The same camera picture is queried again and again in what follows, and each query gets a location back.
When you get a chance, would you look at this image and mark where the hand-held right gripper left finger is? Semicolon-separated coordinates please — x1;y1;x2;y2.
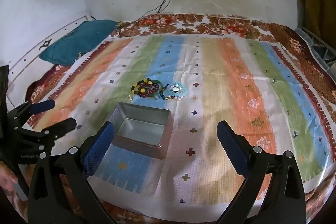
28;121;116;224

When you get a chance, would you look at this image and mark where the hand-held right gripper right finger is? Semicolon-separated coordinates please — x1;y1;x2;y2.
215;120;307;224

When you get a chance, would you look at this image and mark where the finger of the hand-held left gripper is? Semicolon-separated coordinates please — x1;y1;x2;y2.
7;100;56;122
16;117;77;141

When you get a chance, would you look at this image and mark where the silver metal tin box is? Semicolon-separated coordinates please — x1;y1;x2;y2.
112;102;173;160

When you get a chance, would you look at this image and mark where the yellow bead bracelet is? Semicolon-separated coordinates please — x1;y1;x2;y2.
130;77;154;95

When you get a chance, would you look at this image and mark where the dark red bead bracelet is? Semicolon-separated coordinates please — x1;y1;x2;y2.
136;81;161;98

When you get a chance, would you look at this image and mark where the multicoloured bead bracelet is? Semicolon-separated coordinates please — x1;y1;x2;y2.
156;87;177;102

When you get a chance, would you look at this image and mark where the person's left hand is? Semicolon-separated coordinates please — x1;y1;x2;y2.
0;158;19;194

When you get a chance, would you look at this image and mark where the white bed headboard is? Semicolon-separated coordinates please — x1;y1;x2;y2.
5;15;93;102

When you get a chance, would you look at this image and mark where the striped printed cloth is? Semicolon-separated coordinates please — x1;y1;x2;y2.
25;34;334;210

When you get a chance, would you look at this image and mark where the teal pillow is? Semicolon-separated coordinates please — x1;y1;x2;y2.
39;20;118;67

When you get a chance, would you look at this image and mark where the brown floral blanket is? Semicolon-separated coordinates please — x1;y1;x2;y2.
5;13;336;224

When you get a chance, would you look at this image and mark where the light blue bead bracelet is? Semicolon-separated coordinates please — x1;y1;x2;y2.
165;80;189;98

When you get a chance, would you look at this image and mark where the metal bed frame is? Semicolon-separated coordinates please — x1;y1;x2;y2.
294;27;336;68

